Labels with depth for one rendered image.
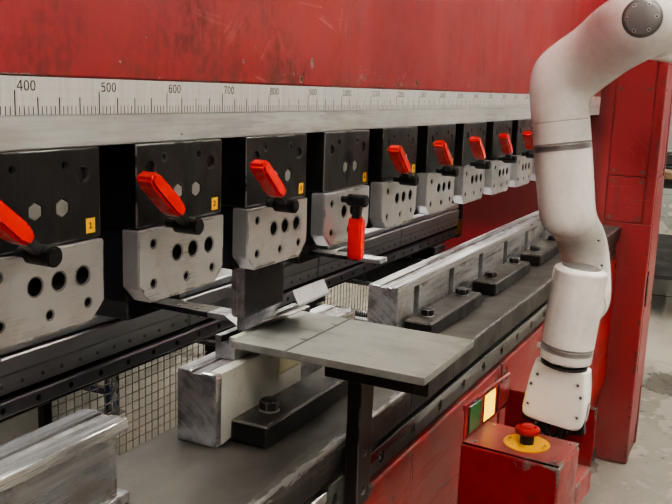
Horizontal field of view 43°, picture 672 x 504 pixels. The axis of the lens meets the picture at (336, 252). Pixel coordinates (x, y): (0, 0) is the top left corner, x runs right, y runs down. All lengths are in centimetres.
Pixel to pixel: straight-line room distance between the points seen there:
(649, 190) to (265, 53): 224
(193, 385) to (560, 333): 61
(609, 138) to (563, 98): 180
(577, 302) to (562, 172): 20
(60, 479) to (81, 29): 43
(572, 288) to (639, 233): 180
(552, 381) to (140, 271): 78
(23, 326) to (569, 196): 87
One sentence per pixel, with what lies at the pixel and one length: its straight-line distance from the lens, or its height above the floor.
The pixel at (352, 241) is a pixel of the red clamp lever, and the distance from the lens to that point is 126.
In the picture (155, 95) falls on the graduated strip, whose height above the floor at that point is 131.
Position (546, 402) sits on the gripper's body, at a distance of 146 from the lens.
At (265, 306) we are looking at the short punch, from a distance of 118.
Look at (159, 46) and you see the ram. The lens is 91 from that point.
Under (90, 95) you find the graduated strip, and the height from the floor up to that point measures 131.
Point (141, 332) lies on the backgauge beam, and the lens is 137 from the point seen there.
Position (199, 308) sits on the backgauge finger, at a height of 100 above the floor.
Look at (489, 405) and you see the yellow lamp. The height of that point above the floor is 81.
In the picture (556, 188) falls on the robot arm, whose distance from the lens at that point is 137.
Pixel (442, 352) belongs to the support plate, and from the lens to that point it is 109.
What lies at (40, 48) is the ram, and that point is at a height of 134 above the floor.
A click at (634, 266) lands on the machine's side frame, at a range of 320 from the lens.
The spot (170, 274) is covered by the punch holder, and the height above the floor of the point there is 112.
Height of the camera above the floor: 132
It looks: 11 degrees down
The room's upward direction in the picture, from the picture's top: 2 degrees clockwise
